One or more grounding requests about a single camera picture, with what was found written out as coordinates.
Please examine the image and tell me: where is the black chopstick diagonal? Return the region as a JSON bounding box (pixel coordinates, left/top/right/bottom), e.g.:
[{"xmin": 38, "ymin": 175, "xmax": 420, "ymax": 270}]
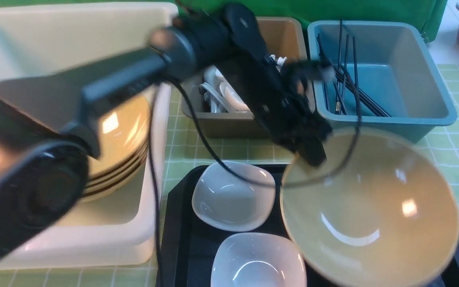
[{"xmin": 334, "ymin": 29, "xmax": 390, "ymax": 117}]

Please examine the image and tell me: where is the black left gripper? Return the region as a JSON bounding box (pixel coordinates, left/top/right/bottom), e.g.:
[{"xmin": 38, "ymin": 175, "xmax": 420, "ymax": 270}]
[{"xmin": 218, "ymin": 56, "xmax": 333, "ymax": 167}]

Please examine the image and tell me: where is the green backdrop cloth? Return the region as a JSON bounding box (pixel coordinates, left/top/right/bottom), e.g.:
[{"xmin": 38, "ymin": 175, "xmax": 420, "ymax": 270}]
[{"xmin": 0, "ymin": 0, "xmax": 447, "ymax": 42}]

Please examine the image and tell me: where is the black chopstick upright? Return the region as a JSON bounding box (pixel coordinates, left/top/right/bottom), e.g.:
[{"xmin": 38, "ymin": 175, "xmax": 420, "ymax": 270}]
[{"xmin": 352, "ymin": 36, "xmax": 362, "ymax": 122}]

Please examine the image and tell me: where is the tan noodle bowl carried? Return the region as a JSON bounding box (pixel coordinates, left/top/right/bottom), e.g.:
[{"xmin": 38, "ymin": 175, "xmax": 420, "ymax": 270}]
[{"xmin": 279, "ymin": 128, "xmax": 459, "ymax": 287}]

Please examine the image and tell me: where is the green checked tablecloth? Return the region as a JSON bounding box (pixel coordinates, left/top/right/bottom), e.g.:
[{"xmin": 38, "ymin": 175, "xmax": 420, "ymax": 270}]
[{"xmin": 0, "ymin": 64, "xmax": 459, "ymax": 287}]

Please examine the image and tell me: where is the white soup spoon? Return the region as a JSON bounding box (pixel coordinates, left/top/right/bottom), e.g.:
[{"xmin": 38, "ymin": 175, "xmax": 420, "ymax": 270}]
[{"xmin": 219, "ymin": 82, "xmax": 250, "ymax": 112}]

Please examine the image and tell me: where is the tan noodle bowl stack top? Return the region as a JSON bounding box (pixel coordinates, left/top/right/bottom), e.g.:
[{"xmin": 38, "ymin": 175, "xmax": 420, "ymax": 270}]
[{"xmin": 88, "ymin": 94, "xmax": 151, "ymax": 178}]

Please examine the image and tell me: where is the teal chopstick bin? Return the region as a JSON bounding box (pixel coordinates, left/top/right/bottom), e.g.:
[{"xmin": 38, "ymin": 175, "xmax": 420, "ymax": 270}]
[{"xmin": 307, "ymin": 20, "xmax": 457, "ymax": 142}]

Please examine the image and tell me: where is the grey-brown spoon bin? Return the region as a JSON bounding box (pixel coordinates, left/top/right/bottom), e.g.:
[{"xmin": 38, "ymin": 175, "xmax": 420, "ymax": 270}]
[{"xmin": 182, "ymin": 17, "xmax": 308, "ymax": 139}]

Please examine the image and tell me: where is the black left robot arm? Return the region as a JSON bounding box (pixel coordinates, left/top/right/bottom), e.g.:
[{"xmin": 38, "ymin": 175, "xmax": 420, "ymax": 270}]
[{"xmin": 0, "ymin": 2, "xmax": 335, "ymax": 260}]

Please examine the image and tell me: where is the white square dish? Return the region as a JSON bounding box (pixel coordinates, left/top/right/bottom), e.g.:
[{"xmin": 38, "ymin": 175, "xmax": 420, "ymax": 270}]
[
  {"xmin": 210, "ymin": 232, "xmax": 307, "ymax": 287},
  {"xmin": 191, "ymin": 161, "xmax": 276, "ymax": 232}
]

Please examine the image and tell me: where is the large white plastic tub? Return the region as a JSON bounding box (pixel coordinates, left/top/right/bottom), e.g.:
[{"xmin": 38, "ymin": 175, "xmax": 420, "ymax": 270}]
[{"xmin": 0, "ymin": 2, "xmax": 178, "ymax": 270}]

